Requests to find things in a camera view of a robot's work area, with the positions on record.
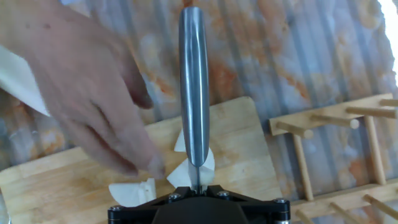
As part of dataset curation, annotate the wooden cutting board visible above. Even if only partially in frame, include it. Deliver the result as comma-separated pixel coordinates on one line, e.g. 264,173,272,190
0,96,283,224

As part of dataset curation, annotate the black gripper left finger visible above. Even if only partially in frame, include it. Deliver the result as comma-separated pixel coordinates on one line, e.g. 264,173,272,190
108,185,197,224

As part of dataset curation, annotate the person's bare right hand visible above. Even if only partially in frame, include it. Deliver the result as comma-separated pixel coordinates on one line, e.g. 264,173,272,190
0,0,166,180

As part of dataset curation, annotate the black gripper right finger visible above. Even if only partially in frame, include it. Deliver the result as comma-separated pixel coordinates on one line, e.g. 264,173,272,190
200,185,292,224

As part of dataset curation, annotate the long white radish chunk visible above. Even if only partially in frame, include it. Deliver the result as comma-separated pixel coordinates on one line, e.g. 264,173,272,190
0,45,50,118

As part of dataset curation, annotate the wooden peg dish rack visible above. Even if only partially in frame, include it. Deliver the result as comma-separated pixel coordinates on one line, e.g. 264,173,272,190
269,93,398,224

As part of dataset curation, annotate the thin white radish slice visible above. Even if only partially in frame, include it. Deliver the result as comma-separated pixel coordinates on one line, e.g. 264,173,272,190
145,177,157,202
108,182,141,208
198,148,216,187
174,129,187,153
167,158,200,189
137,180,149,205

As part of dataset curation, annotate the marble pattern plastic mat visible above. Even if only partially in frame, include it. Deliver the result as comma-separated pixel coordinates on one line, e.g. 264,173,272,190
0,0,398,224

